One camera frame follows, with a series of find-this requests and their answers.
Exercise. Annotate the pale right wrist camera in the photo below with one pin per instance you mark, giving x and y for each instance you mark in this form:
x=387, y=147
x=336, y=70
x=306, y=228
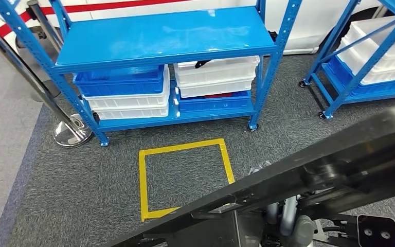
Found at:
x=378, y=231

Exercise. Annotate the white car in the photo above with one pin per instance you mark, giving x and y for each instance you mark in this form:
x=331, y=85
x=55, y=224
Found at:
x=306, y=27

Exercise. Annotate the blue metal shelf rack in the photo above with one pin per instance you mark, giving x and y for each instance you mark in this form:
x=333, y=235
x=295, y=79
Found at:
x=167, y=34

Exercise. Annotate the red barrier belt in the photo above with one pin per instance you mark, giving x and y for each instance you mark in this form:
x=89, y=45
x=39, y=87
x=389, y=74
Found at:
x=81, y=7

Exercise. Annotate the red item in crate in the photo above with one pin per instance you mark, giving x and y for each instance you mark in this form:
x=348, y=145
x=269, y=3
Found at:
x=218, y=95

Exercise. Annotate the small black part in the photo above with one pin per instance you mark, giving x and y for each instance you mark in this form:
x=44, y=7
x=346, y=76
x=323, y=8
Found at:
x=201, y=63

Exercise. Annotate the yellow floor tape square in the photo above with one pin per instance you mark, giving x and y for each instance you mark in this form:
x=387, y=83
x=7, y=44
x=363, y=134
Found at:
x=184, y=146

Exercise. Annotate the black plastic frame part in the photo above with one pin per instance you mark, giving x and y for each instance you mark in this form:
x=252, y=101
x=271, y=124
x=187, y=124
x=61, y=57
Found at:
x=371, y=143

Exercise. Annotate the chrome stanchion post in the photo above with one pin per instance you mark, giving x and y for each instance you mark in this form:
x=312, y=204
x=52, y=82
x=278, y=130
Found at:
x=71, y=133
x=44, y=24

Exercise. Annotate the blue wheeled shelf rack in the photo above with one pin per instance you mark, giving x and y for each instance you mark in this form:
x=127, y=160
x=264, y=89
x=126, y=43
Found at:
x=378, y=96

